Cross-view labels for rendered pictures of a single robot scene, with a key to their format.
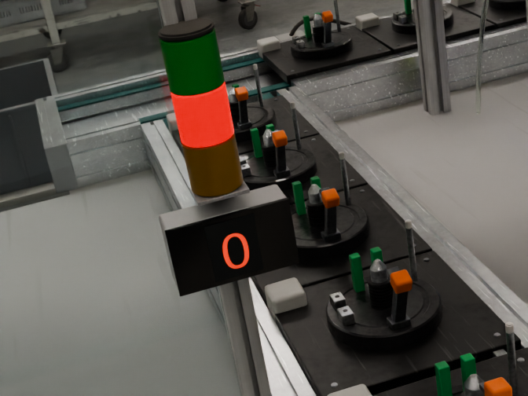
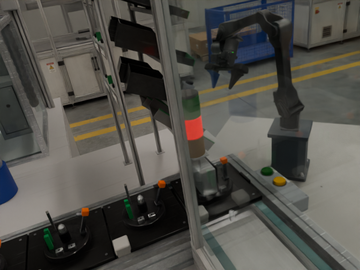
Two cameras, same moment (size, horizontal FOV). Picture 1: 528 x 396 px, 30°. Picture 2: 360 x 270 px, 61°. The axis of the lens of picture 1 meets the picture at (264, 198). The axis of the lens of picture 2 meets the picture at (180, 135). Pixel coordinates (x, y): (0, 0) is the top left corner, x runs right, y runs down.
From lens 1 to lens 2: 1.17 m
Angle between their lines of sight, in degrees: 84
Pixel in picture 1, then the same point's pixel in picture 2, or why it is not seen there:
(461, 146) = not seen: outside the picture
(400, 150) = not seen: outside the picture
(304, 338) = (152, 235)
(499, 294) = (135, 190)
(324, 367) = (172, 226)
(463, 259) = (109, 200)
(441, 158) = not seen: outside the picture
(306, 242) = (83, 240)
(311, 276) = (104, 241)
